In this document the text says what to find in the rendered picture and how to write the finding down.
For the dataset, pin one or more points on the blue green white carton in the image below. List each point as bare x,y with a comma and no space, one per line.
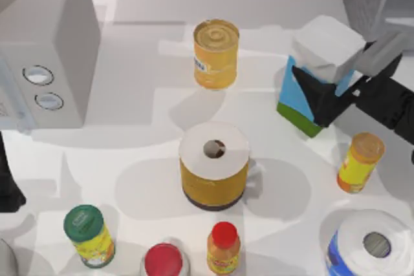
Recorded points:
326,43

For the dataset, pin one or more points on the pale grey rounded box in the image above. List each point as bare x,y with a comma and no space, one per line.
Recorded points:
381,54

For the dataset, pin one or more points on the yellow bottle orange cap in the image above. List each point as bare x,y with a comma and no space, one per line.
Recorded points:
359,166

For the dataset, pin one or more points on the yellow can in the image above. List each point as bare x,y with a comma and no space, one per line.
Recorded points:
216,59

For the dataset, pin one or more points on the yellow wrapped paper roll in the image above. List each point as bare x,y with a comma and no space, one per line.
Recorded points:
213,166

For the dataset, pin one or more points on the blue wrapped paper roll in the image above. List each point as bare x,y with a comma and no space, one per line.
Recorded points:
355,240

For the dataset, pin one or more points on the orange bottle red cap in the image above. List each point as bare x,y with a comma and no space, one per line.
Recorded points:
224,250

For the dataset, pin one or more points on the clear jar red lid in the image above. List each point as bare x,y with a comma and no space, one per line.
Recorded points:
163,260

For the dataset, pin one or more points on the small round microwave knob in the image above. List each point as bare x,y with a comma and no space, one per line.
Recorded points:
49,101

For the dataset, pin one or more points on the yellow jar green lid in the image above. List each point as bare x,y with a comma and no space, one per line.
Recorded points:
90,240

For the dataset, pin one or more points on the pale microwave oven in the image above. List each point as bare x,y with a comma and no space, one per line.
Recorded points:
48,24

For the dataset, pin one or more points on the large round microwave knob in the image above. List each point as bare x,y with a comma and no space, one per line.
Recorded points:
38,75

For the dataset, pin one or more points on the glass microwave door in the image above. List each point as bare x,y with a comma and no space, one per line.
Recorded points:
9,95

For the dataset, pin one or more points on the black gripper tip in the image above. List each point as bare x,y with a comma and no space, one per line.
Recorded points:
8,185

